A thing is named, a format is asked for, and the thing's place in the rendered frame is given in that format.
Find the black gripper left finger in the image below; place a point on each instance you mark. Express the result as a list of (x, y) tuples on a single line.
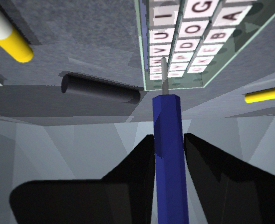
[(123, 196)]

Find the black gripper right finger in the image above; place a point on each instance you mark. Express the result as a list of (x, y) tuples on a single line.
[(231, 191)]

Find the blue stylus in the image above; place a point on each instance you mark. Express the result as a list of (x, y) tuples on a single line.
[(172, 203)]

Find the black cylinder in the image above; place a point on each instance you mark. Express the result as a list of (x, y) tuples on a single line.
[(94, 89)]

